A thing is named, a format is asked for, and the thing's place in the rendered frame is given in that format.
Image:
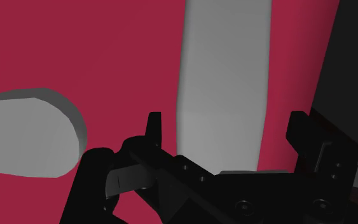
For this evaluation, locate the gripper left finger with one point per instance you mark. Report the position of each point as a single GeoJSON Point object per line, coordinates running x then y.
{"type": "Point", "coordinates": [154, 155]}

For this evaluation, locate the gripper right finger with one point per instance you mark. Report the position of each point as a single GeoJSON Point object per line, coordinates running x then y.
{"type": "Point", "coordinates": [321, 155]}

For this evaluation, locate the red robot stand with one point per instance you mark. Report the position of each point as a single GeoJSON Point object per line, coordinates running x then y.
{"type": "Point", "coordinates": [119, 46]}

